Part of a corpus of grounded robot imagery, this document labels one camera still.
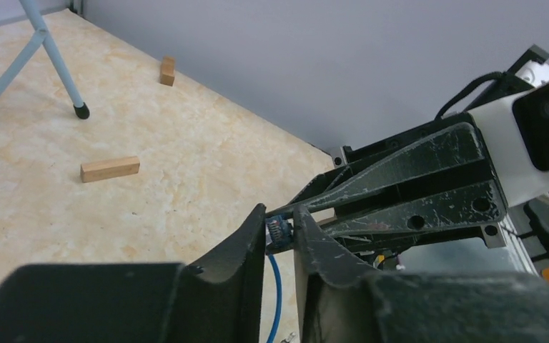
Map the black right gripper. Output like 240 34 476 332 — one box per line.
267 114 508 262

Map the blue ethernet cable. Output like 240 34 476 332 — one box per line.
264 214 295 343

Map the curved wooden block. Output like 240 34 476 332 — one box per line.
159 56 175 86

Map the flat wooden plank block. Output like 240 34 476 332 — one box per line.
80 156 141 183

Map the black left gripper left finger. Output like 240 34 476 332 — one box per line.
0 204 265 342

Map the light blue tripod stand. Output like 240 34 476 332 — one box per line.
0 0 90 120

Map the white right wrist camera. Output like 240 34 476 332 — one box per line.
469 82 549 207

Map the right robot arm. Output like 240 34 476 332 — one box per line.
266 46 549 274

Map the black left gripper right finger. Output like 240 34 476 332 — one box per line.
293 206 549 342

